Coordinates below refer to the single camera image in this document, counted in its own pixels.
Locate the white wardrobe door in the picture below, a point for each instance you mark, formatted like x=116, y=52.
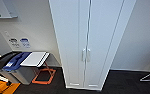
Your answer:
x=69, y=33
x=102, y=33

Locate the white wardrobe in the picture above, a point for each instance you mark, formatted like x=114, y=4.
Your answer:
x=124, y=30

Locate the white bin lid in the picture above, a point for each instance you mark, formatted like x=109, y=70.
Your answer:
x=34, y=59

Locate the white wall switch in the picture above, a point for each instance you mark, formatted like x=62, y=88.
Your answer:
x=5, y=33

